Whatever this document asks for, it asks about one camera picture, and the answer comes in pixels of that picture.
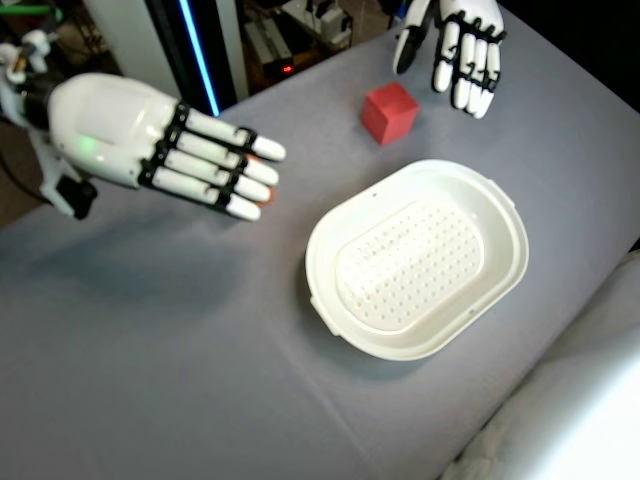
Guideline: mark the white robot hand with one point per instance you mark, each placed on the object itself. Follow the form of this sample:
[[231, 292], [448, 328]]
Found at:
[[477, 55], [105, 125]]

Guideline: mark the white column with blue light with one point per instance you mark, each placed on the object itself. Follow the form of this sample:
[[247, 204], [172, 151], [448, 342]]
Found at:
[[150, 40]]

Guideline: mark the red cube block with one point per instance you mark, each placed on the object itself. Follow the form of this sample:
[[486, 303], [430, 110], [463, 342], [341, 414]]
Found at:
[[387, 112]]

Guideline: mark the grey electronic equipment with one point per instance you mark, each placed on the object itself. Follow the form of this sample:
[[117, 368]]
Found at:
[[320, 22]]

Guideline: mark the black box with red light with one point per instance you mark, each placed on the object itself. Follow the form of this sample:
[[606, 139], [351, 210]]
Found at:
[[285, 67]]

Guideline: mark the grey table cloth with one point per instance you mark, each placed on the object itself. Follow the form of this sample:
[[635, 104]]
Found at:
[[150, 325]]

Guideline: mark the white oval basin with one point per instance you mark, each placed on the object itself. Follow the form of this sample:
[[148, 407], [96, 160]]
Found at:
[[500, 260]]

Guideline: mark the white perforated strainer insert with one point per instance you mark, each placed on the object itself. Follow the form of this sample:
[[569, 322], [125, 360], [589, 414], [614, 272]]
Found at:
[[410, 265]]

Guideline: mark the white fabric cover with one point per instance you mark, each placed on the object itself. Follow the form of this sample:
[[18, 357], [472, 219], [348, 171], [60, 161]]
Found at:
[[585, 380]]

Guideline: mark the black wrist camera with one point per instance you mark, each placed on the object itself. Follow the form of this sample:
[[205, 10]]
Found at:
[[76, 196]]

